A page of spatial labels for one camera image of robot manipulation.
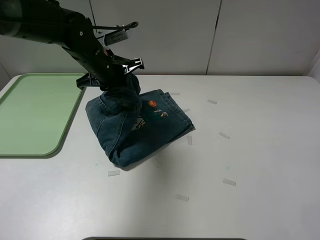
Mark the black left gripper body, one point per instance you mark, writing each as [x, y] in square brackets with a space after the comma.
[91, 54]

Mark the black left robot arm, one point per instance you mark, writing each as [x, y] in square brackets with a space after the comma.
[45, 21]

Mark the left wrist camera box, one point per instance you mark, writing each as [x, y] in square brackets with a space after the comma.
[110, 37]

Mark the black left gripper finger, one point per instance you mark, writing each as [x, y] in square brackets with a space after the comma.
[87, 80]
[128, 65]

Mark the light green plastic tray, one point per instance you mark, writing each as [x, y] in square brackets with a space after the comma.
[35, 113]

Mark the children's blue denim shorts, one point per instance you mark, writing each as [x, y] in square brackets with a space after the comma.
[130, 125]

